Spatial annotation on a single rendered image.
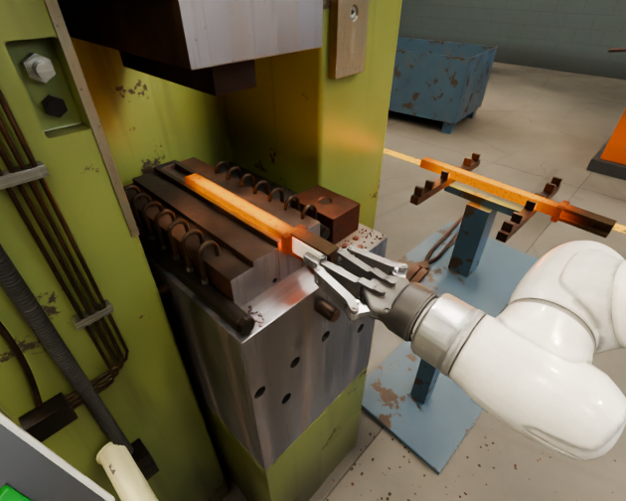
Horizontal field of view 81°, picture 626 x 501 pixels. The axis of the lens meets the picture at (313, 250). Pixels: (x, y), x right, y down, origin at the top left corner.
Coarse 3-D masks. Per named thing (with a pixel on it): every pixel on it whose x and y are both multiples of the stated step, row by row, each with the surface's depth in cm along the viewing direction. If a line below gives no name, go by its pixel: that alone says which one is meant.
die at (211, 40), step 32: (64, 0) 52; (96, 0) 45; (128, 0) 40; (160, 0) 36; (192, 0) 35; (224, 0) 37; (256, 0) 39; (288, 0) 42; (320, 0) 45; (96, 32) 49; (128, 32) 43; (160, 32) 38; (192, 32) 36; (224, 32) 38; (256, 32) 41; (288, 32) 44; (320, 32) 47; (192, 64) 37; (224, 64) 40
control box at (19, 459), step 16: (0, 416) 29; (0, 432) 28; (16, 432) 29; (0, 448) 28; (16, 448) 29; (32, 448) 30; (48, 448) 31; (0, 464) 28; (16, 464) 29; (32, 464) 29; (48, 464) 30; (64, 464) 31; (0, 480) 28; (16, 480) 28; (32, 480) 29; (48, 480) 30; (64, 480) 31; (80, 480) 32; (32, 496) 29; (48, 496) 30; (64, 496) 31; (80, 496) 32; (96, 496) 33; (112, 496) 34
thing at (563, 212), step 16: (432, 160) 97; (464, 176) 90; (480, 176) 90; (496, 192) 86; (512, 192) 83; (528, 192) 83; (544, 208) 80; (560, 208) 76; (576, 208) 77; (576, 224) 76; (592, 224) 75; (608, 224) 72
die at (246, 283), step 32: (192, 160) 87; (128, 192) 77; (160, 192) 75; (192, 192) 74; (160, 224) 67; (192, 224) 67; (224, 224) 65; (288, 224) 64; (192, 256) 62; (224, 256) 60; (256, 256) 58; (288, 256) 63; (224, 288) 58; (256, 288) 60
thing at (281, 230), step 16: (192, 176) 77; (208, 192) 72; (224, 192) 71; (240, 208) 66; (256, 208) 66; (256, 224) 64; (272, 224) 62; (288, 240) 58; (304, 240) 57; (320, 240) 57
